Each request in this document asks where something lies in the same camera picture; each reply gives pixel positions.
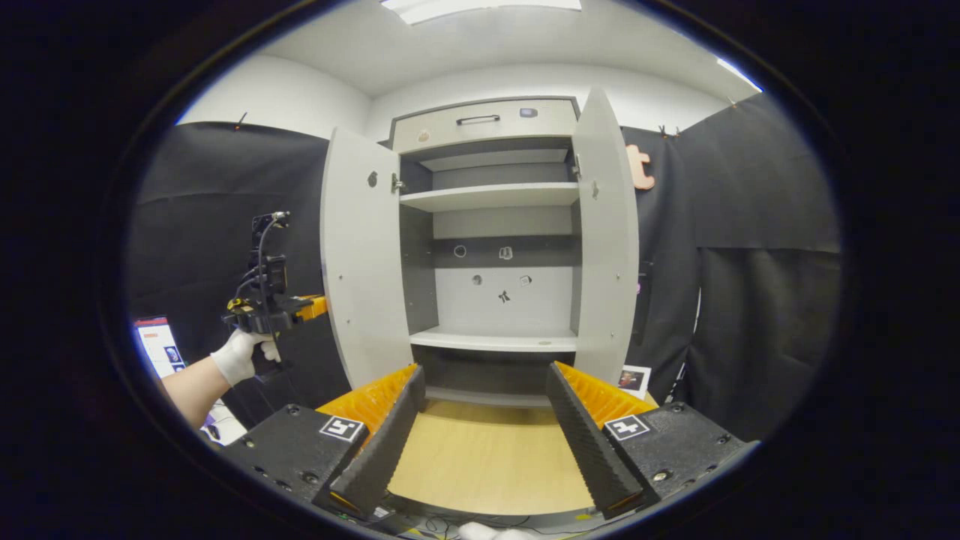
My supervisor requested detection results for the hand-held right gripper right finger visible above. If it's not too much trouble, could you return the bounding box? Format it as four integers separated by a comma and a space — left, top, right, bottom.
545, 361, 760, 520

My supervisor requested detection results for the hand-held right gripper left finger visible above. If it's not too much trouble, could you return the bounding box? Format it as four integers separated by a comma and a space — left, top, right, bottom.
217, 365, 426, 520

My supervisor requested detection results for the grey cabinet door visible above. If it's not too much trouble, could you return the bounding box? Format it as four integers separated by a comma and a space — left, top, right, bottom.
572, 86, 641, 387
320, 126, 415, 391

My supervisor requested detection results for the grey double-door shoe cabinet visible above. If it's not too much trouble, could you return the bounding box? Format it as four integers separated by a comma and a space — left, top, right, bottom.
320, 86, 641, 410

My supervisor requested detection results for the white cabinet shelf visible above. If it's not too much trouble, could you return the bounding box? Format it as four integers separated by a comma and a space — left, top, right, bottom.
400, 182, 580, 213
409, 325, 578, 353

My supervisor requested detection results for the grey cabinet drawer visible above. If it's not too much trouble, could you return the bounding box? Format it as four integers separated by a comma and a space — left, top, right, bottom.
391, 97, 580, 155

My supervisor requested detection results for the black backdrop cloth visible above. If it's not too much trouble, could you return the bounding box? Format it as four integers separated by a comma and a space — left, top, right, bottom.
127, 91, 842, 443

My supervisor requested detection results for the large ceiling light panel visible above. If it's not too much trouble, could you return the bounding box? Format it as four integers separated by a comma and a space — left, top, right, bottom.
381, 0, 583, 26

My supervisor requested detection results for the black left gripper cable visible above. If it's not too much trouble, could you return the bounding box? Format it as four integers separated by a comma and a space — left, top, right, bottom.
238, 216, 290, 376

